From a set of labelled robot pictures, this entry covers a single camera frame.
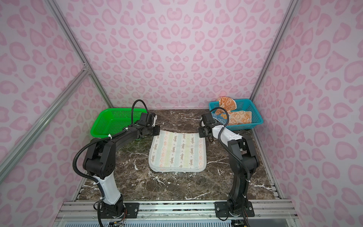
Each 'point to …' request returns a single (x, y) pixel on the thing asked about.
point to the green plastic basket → (107, 121)
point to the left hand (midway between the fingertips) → (160, 127)
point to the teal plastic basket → (243, 105)
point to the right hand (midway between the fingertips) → (204, 130)
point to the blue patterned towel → (221, 117)
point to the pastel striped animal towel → (177, 152)
